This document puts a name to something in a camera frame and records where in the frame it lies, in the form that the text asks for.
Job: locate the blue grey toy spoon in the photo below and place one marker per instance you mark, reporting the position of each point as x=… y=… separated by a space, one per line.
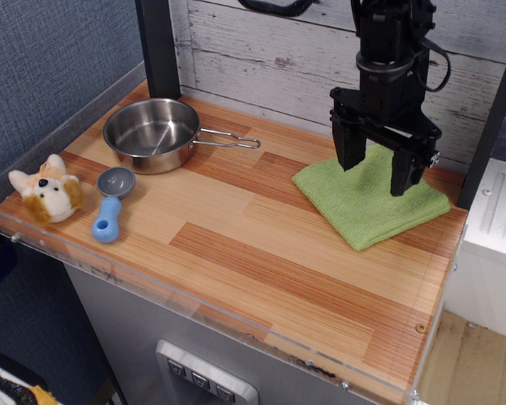
x=113 y=184

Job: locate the plush dog head toy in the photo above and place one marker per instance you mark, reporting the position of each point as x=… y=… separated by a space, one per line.
x=51 y=195

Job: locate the green towel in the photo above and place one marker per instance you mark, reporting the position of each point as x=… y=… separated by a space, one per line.
x=357 y=203

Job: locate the dark vertical frame post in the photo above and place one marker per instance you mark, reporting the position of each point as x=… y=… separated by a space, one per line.
x=158 y=44

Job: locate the yellow object at corner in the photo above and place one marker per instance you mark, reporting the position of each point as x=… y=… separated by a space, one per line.
x=35 y=395

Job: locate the dark right frame post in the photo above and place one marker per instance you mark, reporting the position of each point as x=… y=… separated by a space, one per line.
x=485 y=147

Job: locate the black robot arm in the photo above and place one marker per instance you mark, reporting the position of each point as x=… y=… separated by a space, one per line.
x=393 y=61

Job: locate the grey cabinet with buttons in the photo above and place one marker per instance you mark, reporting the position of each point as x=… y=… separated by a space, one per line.
x=163 y=350

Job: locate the clear acrylic table guard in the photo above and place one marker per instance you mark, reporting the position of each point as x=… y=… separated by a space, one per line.
x=231 y=231

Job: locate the white side cabinet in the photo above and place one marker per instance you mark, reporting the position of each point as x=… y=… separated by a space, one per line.
x=477 y=286

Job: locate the stainless steel pan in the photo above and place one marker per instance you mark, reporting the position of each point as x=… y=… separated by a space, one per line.
x=156 y=135

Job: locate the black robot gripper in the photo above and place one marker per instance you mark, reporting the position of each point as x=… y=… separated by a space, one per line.
x=387 y=109

